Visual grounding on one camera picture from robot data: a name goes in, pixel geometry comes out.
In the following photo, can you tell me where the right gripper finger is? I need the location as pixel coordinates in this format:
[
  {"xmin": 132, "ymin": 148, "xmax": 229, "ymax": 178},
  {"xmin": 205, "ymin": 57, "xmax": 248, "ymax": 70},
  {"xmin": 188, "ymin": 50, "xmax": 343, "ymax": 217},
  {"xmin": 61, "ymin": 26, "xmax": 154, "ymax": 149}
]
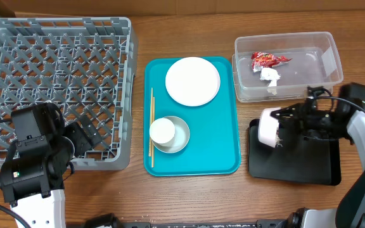
[
  {"xmin": 278, "ymin": 119, "xmax": 303, "ymax": 141},
  {"xmin": 270, "ymin": 103, "xmax": 304, "ymax": 120}
]

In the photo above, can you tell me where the small pink bowl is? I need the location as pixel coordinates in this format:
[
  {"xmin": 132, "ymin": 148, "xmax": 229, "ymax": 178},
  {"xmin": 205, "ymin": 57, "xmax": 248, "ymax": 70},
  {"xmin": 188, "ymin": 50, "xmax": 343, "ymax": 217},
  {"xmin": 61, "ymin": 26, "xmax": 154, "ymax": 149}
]
[{"xmin": 258, "ymin": 107, "xmax": 281, "ymax": 148}]

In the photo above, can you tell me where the white tissue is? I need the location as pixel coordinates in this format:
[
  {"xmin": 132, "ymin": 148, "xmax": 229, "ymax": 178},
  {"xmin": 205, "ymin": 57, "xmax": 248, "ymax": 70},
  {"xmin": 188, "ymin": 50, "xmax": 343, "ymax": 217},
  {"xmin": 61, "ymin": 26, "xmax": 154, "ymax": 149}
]
[{"xmin": 260, "ymin": 68, "xmax": 281, "ymax": 95}]

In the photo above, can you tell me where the red snack wrapper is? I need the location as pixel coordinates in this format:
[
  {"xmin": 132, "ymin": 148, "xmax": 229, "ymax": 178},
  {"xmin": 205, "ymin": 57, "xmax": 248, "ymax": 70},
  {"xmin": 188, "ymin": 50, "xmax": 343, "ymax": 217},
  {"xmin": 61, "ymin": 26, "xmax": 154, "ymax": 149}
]
[{"xmin": 251, "ymin": 52, "xmax": 291, "ymax": 73}]

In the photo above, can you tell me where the white cup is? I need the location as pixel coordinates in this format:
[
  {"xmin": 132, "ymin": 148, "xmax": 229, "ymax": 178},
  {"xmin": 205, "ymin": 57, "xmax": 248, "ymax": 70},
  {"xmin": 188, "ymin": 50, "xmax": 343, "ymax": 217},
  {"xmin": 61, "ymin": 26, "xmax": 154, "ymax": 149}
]
[{"xmin": 152, "ymin": 118, "xmax": 176, "ymax": 146}]

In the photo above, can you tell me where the grey shallow bowl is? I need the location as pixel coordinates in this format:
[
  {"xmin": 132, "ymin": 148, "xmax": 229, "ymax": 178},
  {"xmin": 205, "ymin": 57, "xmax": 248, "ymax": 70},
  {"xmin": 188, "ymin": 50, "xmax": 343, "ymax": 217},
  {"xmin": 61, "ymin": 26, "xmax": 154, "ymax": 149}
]
[{"xmin": 154, "ymin": 116, "xmax": 190, "ymax": 153}]

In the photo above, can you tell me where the large white plate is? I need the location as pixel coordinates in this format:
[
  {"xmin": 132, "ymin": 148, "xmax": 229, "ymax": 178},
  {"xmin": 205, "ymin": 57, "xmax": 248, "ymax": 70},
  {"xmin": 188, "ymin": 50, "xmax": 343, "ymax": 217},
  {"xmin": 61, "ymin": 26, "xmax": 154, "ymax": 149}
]
[{"xmin": 165, "ymin": 57, "xmax": 221, "ymax": 107}]

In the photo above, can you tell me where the white rice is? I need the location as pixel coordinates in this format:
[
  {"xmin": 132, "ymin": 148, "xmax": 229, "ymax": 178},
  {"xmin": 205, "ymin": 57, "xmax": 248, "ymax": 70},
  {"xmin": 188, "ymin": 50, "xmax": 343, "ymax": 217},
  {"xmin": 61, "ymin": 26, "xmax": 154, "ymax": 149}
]
[{"xmin": 275, "ymin": 128, "xmax": 283, "ymax": 148}]

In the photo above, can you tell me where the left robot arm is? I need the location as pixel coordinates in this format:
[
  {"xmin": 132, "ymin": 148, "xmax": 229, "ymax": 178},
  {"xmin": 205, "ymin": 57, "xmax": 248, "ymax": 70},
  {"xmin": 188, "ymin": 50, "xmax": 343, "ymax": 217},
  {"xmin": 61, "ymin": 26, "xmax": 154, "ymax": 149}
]
[{"xmin": 0, "ymin": 103, "xmax": 103, "ymax": 227}]

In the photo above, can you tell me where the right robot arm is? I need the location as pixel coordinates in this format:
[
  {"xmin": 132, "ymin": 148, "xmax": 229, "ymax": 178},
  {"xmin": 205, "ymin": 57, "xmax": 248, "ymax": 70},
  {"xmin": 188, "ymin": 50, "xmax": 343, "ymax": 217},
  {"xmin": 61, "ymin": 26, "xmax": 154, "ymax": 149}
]
[{"xmin": 267, "ymin": 83, "xmax": 365, "ymax": 227}]

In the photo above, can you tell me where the black food waste tray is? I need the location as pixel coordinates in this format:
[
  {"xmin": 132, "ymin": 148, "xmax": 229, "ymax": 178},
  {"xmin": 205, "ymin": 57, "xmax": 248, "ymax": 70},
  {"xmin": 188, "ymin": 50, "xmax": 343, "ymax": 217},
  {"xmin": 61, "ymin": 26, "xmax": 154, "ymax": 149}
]
[{"xmin": 248, "ymin": 119, "xmax": 342, "ymax": 186}]

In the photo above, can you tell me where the clear plastic waste bin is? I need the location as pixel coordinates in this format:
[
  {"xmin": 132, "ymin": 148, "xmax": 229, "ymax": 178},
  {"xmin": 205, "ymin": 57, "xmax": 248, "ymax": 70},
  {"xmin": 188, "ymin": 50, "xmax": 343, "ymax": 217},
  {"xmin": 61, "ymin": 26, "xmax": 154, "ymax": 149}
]
[{"xmin": 232, "ymin": 32, "xmax": 343, "ymax": 103}]

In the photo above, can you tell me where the grey plastic dish rack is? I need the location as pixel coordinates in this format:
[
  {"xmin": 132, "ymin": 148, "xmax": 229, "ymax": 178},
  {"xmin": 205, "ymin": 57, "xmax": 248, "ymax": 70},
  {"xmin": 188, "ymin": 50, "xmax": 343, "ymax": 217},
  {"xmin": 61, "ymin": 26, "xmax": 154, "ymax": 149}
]
[{"xmin": 0, "ymin": 17, "xmax": 138, "ymax": 170}]

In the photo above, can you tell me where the wooden chopstick right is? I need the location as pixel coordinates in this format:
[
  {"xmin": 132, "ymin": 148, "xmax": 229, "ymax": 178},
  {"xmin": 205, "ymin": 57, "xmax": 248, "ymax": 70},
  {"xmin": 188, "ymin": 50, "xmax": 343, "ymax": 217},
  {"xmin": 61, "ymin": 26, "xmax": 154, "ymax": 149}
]
[{"xmin": 150, "ymin": 96, "xmax": 155, "ymax": 168}]

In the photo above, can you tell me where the teal serving tray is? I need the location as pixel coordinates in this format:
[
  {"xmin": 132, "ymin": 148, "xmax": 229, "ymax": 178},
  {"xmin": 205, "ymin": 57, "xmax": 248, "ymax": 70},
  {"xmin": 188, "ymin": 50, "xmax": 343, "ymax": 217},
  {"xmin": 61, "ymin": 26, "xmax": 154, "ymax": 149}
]
[{"xmin": 143, "ymin": 56, "xmax": 241, "ymax": 177}]

